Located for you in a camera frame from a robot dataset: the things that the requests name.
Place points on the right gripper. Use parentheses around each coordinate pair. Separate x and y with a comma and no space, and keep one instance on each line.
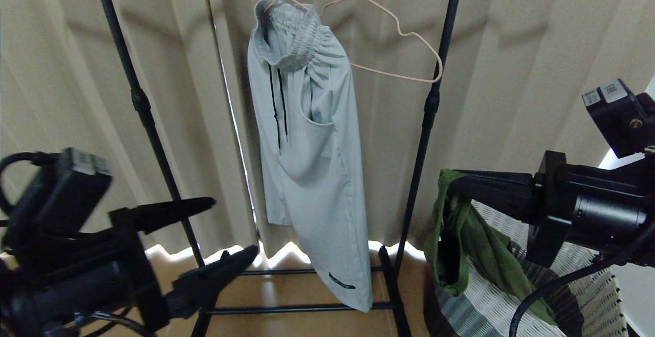
(598,209)

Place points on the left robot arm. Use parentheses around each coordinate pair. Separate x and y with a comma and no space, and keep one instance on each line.
(15,327)

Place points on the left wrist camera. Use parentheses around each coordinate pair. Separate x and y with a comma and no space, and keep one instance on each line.
(61,194)

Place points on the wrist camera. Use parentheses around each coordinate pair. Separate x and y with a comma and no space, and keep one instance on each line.
(619,117)
(61,194)

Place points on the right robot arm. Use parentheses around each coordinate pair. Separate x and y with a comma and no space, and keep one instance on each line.
(651,214)

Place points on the pale grey shorts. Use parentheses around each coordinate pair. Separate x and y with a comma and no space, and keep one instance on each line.
(312,173)

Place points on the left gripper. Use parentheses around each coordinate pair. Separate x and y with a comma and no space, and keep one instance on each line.
(102,281)

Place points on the green long-sleeved shirt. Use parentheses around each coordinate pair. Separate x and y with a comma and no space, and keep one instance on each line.
(476,234)

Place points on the black clothes rack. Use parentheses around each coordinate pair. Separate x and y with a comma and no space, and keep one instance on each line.
(143,107)

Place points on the white laundry basket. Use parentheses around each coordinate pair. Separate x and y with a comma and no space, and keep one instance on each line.
(486,316)

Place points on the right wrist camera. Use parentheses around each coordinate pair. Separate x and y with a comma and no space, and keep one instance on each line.
(619,117)

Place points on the beige curtain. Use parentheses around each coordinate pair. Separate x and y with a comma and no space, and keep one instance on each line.
(51,71)

